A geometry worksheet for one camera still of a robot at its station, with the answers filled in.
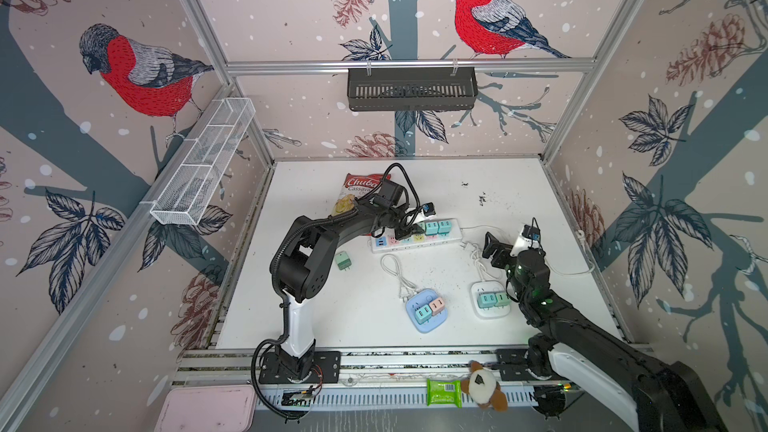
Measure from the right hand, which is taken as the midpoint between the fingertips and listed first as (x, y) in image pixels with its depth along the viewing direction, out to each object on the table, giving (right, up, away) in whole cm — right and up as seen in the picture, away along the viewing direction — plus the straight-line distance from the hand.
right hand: (500, 239), depth 84 cm
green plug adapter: (-2, -15, -7) cm, 16 cm away
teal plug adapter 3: (-19, +2, +8) cm, 21 cm away
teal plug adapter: (-6, -15, -7) cm, 17 cm away
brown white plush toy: (-10, -32, -16) cm, 37 cm away
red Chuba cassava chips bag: (-44, +15, +22) cm, 51 cm away
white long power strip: (-34, -3, +10) cm, 35 cm away
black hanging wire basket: (-24, +50, +20) cm, 59 cm away
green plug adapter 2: (-46, -8, +6) cm, 47 cm away
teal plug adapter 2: (-14, +2, +8) cm, 17 cm away
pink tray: (-73, -35, -18) cm, 83 cm away
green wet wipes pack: (-19, -34, -15) cm, 41 cm away
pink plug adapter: (-19, -16, -8) cm, 26 cm away
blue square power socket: (-23, -17, -1) cm, 29 cm away
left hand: (-23, +3, +8) cm, 24 cm away
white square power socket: (-3, -14, 0) cm, 14 cm away
